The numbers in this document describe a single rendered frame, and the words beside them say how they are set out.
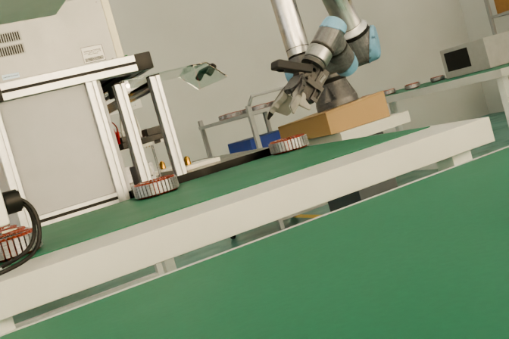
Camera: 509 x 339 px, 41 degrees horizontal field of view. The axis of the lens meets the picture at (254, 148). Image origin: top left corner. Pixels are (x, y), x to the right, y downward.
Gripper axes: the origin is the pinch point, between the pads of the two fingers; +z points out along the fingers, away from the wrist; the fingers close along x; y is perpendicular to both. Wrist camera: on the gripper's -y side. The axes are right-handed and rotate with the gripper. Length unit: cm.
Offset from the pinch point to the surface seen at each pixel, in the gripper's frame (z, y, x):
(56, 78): 25, -55, 6
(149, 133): 18.7, -23.2, 24.8
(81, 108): 28, -45, 8
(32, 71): 24, -60, 20
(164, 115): 16.2, -25.7, 8.4
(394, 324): 62, -42, -140
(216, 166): 20.2, -5.7, 8.0
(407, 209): 47, -29, -118
